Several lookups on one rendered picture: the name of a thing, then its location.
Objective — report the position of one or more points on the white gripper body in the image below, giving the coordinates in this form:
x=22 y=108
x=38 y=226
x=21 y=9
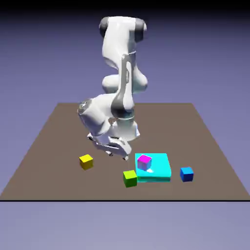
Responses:
x=111 y=145

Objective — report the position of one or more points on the small blue cube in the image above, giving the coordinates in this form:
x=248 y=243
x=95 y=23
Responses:
x=186 y=174

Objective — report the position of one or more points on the small yellow cube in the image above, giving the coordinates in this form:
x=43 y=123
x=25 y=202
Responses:
x=86 y=161

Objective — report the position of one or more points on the small magenta cube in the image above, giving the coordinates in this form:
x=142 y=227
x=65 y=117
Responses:
x=144 y=162

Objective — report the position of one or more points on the large cyan box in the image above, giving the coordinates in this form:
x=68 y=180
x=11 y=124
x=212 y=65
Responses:
x=160 y=168

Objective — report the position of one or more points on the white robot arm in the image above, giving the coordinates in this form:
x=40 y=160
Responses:
x=117 y=58

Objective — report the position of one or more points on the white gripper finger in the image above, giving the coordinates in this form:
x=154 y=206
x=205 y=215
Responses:
x=111 y=154
x=125 y=157

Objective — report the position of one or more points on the small green cube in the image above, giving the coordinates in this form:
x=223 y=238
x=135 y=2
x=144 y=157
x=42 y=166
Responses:
x=130 y=178

